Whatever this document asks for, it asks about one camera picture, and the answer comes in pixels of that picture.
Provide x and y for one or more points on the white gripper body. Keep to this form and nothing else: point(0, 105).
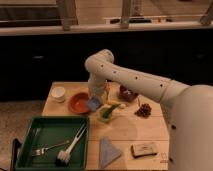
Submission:
point(96, 89)

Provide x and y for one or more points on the green plastic tray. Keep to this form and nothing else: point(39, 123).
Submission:
point(51, 130)

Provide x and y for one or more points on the metal fork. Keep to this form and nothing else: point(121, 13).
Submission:
point(42, 151)

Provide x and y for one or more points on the white dish brush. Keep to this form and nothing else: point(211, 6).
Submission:
point(64, 156)

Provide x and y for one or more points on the dark brown bowl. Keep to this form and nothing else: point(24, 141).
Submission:
point(127, 94)

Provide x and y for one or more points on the black chair frame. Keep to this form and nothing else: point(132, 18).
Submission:
point(16, 145)

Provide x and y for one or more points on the small white cup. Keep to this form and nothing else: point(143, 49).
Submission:
point(58, 94)

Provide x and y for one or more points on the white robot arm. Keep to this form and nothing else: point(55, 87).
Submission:
point(190, 109)

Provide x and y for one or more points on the grey folded cloth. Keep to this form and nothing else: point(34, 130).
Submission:
point(107, 152)

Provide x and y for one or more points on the blue sponge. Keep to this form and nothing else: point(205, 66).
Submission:
point(93, 104)

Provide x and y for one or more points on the orange carrot toy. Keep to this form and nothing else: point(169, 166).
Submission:
point(107, 88)

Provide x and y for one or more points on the red bowl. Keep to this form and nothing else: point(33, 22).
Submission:
point(78, 103)

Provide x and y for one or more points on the brown wooden block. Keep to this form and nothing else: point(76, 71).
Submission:
point(144, 149)

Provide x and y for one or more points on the pine cone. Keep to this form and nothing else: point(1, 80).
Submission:
point(144, 109)

